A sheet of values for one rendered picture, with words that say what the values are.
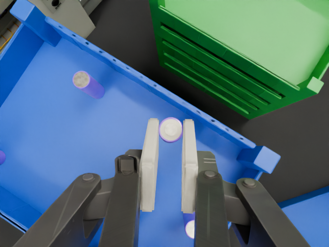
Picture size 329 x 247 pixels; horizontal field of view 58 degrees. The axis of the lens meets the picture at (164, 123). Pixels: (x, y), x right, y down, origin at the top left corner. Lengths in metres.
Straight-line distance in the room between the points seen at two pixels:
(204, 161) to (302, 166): 0.75
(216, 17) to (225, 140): 0.28
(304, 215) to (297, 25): 0.53
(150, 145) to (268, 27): 0.44
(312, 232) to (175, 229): 0.62
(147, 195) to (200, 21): 0.44
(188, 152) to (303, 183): 0.76
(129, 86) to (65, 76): 0.08
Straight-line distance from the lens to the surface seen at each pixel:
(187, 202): 0.16
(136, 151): 0.18
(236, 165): 0.36
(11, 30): 0.82
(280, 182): 0.89
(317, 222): 0.94
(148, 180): 0.16
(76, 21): 0.85
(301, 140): 0.91
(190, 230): 0.30
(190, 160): 0.16
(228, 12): 0.58
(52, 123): 0.39
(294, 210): 0.91
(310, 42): 0.60
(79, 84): 0.31
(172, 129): 0.21
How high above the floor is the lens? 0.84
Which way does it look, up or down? 85 degrees down
